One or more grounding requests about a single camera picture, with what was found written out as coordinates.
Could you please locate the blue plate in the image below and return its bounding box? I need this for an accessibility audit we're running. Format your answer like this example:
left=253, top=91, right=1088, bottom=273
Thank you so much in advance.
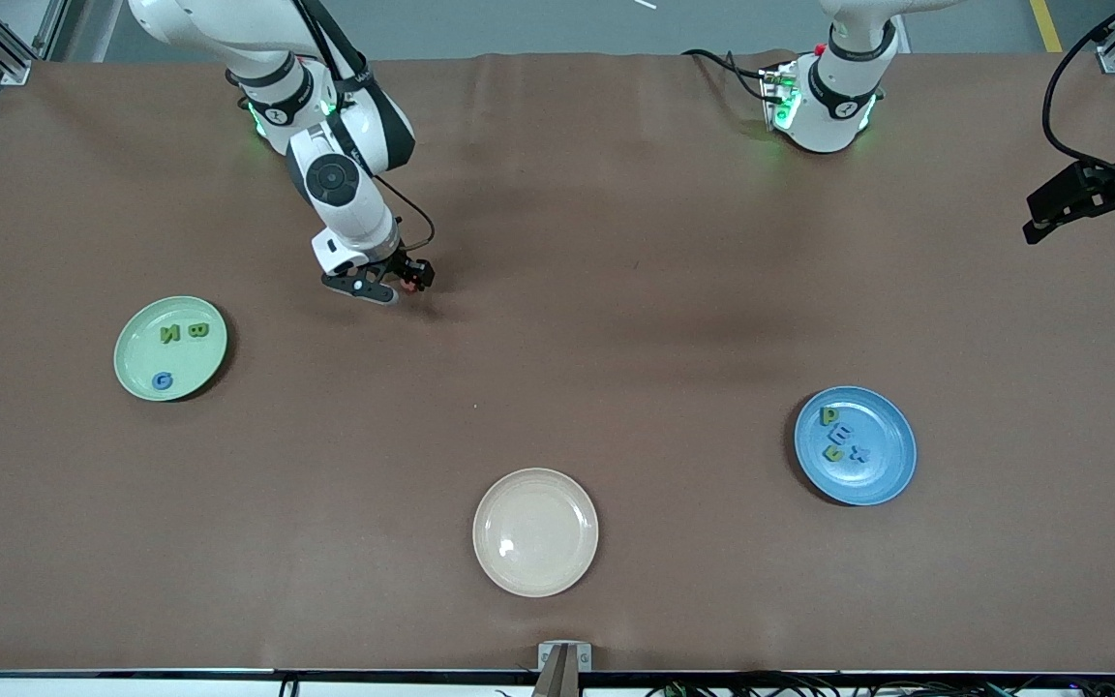
left=794, top=385, right=919, bottom=507

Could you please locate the silver camera mount bracket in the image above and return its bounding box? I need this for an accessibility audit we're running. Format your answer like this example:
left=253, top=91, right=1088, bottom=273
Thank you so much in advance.
left=537, top=641, right=593, bottom=673

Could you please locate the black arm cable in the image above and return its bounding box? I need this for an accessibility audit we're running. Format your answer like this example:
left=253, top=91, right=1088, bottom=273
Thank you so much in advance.
left=371, top=172, right=437, bottom=255
left=1043, top=0, right=1115, bottom=190

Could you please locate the grey camera pole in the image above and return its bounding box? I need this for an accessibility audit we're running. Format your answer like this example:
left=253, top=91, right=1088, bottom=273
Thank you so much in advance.
left=532, top=647, right=586, bottom=697

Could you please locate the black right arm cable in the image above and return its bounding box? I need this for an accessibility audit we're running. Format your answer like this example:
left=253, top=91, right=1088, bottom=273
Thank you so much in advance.
left=371, top=172, right=437, bottom=255

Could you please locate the beige plate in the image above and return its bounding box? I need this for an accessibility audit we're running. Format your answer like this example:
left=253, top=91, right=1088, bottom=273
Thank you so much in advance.
left=472, top=468, right=600, bottom=598

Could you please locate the brown table mat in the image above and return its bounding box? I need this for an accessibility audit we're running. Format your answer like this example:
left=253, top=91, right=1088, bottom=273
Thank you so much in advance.
left=0, top=50, right=1115, bottom=674

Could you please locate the light green plate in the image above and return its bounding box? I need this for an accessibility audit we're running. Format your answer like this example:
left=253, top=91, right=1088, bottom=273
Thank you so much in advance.
left=113, top=295, right=229, bottom=403

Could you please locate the silver arm base box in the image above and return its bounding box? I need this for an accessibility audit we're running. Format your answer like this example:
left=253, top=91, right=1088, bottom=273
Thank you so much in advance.
left=759, top=60, right=800, bottom=132

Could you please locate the black base cable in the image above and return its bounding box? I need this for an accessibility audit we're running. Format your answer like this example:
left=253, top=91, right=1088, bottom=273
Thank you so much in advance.
left=681, top=48, right=773, bottom=103

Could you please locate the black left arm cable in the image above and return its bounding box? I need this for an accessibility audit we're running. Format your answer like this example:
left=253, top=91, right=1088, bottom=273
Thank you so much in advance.
left=1043, top=0, right=1115, bottom=190

